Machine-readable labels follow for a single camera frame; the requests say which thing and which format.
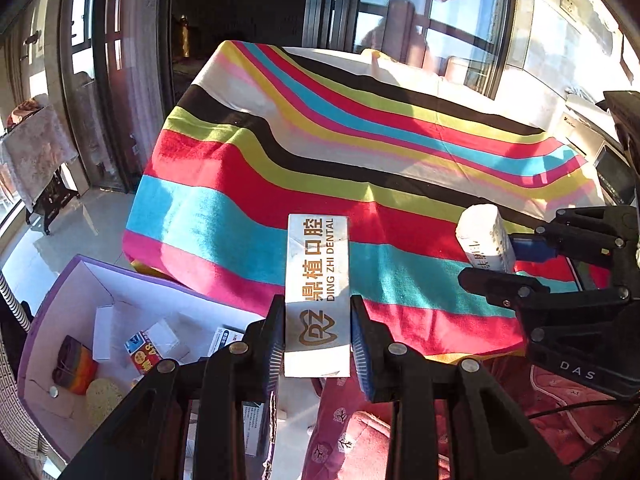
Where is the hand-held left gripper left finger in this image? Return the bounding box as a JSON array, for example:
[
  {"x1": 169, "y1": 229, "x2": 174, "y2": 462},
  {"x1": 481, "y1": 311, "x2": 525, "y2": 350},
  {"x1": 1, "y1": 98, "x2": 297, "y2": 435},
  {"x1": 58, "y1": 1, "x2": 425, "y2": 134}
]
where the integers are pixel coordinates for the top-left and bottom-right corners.
[{"x1": 60, "y1": 294, "x2": 286, "y2": 480}]

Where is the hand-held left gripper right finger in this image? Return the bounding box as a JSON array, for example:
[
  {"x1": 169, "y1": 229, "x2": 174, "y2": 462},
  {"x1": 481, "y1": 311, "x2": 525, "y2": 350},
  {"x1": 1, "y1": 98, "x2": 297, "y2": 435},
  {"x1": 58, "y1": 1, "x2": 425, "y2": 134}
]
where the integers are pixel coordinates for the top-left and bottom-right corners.
[{"x1": 350, "y1": 294, "x2": 571, "y2": 480}]

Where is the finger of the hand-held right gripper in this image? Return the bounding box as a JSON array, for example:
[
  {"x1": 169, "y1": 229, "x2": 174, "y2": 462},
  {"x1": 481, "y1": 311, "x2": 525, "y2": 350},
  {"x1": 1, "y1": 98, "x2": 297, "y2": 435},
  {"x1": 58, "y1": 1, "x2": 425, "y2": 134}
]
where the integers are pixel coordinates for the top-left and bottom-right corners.
[
  {"x1": 457, "y1": 266, "x2": 631, "y2": 328},
  {"x1": 507, "y1": 205, "x2": 640, "y2": 289}
]

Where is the teal and white toothpaste box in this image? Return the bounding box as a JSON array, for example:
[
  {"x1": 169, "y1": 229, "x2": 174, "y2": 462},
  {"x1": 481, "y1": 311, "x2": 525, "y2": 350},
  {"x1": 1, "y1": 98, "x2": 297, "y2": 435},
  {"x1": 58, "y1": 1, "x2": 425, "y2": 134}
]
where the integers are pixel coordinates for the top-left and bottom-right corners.
[{"x1": 207, "y1": 327, "x2": 246, "y2": 357}]

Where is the white tissue packet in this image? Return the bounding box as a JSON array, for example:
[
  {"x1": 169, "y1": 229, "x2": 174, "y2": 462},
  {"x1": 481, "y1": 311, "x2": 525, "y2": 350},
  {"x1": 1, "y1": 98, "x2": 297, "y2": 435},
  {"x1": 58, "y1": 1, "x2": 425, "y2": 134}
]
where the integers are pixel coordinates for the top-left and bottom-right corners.
[{"x1": 455, "y1": 204, "x2": 517, "y2": 273}]

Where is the white box gold print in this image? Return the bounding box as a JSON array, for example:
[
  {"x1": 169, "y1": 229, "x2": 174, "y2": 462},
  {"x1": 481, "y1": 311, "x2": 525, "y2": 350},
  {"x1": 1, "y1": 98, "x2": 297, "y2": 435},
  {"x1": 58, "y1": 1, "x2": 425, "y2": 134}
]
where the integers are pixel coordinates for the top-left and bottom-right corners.
[{"x1": 284, "y1": 213, "x2": 352, "y2": 379}]

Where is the white medicine box red figure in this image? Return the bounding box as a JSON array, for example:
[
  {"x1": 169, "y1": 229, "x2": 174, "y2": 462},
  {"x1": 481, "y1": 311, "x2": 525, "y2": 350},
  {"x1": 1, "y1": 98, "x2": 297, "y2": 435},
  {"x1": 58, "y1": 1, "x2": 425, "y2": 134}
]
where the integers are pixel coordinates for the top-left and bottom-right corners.
[{"x1": 124, "y1": 319, "x2": 180, "y2": 377}]

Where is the matte white box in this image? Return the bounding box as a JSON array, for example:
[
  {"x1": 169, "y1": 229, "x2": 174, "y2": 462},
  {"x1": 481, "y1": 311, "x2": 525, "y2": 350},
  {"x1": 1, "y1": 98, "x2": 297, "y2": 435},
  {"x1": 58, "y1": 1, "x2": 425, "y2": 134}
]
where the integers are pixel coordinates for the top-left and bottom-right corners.
[{"x1": 92, "y1": 305, "x2": 115, "y2": 361}]

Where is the green oval sponge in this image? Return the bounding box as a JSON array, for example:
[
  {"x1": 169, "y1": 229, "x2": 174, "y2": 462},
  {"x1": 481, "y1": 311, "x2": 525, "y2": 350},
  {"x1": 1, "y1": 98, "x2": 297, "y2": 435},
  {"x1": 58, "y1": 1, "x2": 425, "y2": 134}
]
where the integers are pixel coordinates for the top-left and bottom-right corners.
[{"x1": 85, "y1": 379, "x2": 125, "y2": 428}]

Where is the rainbow striped cloth pack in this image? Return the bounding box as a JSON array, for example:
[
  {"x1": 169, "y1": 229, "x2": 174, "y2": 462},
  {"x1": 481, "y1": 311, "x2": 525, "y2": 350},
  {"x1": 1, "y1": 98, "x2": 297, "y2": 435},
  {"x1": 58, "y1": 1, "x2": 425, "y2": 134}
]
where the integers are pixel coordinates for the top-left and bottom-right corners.
[{"x1": 52, "y1": 335, "x2": 98, "y2": 396}]

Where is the purple storage box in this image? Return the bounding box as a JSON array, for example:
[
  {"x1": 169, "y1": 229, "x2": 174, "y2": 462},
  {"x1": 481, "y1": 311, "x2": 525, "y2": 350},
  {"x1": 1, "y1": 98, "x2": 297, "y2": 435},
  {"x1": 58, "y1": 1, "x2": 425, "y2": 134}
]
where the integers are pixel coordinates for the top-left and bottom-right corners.
[{"x1": 17, "y1": 254, "x2": 281, "y2": 480}]

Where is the white washing machine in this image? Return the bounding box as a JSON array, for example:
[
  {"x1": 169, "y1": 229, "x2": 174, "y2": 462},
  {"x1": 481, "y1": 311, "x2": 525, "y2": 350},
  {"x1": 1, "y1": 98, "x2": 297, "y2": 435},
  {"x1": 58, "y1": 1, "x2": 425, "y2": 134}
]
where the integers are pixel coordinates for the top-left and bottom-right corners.
[{"x1": 550, "y1": 95, "x2": 640, "y2": 206}]

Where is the striped colourful blanket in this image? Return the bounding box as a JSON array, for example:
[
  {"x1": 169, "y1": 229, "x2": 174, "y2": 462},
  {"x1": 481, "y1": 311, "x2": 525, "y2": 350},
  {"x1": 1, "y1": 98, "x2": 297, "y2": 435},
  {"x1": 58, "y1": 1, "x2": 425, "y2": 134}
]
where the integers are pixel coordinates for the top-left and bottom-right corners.
[{"x1": 122, "y1": 40, "x2": 608, "y2": 366}]

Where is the black table stand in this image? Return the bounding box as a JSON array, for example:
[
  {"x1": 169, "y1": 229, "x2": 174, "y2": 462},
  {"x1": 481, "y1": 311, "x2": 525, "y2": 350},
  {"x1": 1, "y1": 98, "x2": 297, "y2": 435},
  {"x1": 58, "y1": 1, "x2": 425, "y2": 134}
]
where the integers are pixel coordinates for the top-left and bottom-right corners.
[{"x1": 24, "y1": 170, "x2": 82, "y2": 236}]

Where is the black and white wicker chair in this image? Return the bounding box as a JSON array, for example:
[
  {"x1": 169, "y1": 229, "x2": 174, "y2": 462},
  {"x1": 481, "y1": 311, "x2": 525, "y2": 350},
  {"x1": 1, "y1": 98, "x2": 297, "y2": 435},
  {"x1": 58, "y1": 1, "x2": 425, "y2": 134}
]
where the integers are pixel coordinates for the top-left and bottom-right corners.
[{"x1": 0, "y1": 270, "x2": 48, "y2": 461}]

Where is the sheer pink curtain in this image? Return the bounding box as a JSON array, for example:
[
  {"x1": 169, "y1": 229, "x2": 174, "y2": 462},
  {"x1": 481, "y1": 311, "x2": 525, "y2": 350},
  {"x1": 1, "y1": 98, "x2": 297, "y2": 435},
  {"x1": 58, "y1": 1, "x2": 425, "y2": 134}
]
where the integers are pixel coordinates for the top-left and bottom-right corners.
[{"x1": 107, "y1": 0, "x2": 166, "y2": 191}]

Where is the dark carved wooden furniture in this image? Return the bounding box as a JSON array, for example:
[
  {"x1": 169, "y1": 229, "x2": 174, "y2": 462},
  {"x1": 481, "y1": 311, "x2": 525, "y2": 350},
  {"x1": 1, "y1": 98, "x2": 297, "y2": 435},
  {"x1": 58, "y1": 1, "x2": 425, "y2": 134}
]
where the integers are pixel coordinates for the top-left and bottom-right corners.
[{"x1": 172, "y1": 5, "x2": 221, "y2": 106}]

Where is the brown cloth bundle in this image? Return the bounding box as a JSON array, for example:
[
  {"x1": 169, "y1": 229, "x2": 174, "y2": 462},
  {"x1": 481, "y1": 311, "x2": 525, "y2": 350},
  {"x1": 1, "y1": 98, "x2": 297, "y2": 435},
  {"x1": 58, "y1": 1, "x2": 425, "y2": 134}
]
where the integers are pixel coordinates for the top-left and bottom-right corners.
[{"x1": 5, "y1": 94, "x2": 51, "y2": 128}]

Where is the black cable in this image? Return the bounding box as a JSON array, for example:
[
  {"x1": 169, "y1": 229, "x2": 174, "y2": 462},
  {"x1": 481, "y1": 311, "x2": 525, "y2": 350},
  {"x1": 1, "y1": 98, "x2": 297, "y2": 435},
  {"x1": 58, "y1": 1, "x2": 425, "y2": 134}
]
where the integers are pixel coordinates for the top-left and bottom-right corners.
[{"x1": 525, "y1": 396, "x2": 640, "y2": 466}]

